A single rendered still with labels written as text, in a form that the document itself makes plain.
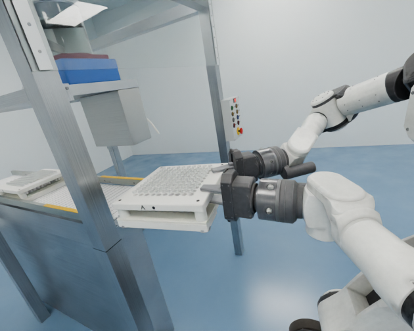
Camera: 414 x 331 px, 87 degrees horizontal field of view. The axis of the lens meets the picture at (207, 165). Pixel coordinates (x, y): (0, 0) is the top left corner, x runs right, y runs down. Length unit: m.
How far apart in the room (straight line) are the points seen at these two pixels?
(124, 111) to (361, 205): 0.73
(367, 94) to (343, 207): 0.50
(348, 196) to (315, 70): 3.62
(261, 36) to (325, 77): 1.15
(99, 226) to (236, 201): 0.42
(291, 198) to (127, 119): 0.63
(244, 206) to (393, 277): 0.26
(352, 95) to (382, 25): 3.26
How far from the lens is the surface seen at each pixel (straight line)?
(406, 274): 0.33
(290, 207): 0.44
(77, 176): 0.67
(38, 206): 1.15
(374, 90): 0.82
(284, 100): 4.00
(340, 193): 0.40
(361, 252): 0.37
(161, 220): 0.54
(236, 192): 0.47
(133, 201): 0.56
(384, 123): 4.22
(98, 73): 0.86
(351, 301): 0.80
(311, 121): 0.82
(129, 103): 0.88
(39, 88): 0.65
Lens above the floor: 1.32
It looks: 20 degrees down
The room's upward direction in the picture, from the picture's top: 10 degrees counter-clockwise
